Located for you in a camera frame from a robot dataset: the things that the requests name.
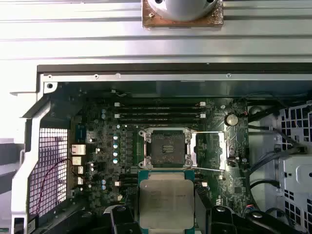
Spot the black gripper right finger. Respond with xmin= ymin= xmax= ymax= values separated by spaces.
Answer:
xmin=194 ymin=187 xmax=303 ymax=234

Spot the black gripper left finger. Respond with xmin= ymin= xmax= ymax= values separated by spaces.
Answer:
xmin=46 ymin=194 xmax=139 ymax=234

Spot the silver cpu chip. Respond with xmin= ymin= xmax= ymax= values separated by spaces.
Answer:
xmin=137 ymin=170 xmax=196 ymax=232

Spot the cpu socket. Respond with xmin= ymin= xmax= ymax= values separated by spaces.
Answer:
xmin=137 ymin=128 xmax=195 ymax=170

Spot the green motherboard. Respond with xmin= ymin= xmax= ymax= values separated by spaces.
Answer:
xmin=70 ymin=97 xmax=250 ymax=220

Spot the silver metal drive box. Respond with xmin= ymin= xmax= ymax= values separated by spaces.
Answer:
xmin=276 ymin=155 xmax=312 ymax=234

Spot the large silver io port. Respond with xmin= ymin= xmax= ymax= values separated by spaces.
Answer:
xmin=72 ymin=144 xmax=87 ymax=156

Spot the dark blue io connector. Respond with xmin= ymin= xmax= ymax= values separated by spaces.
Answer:
xmin=75 ymin=124 xmax=87 ymax=144

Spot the round coin battery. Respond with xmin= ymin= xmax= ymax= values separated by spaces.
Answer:
xmin=223 ymin=112 xmax=239 ymax=127

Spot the silver perforated drive cage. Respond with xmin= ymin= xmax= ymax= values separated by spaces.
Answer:
xmin=277 ymin=99 xmax=312 ymax=153

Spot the black open pc case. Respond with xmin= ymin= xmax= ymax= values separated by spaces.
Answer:
xmin=9 ymin=63 xmax=312 ymax=234

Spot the black cable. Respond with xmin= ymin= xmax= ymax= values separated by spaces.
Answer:
xmin=249 ymin=179 xmax=280 ymax=195

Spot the thin red wire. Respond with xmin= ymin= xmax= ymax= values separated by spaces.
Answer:
xmin=35 ymin=157 xmax=73 ymax=214

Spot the brown square base plate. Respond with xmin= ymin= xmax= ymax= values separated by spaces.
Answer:
xmin=141 ymin=0 xmax=224 ymax=28

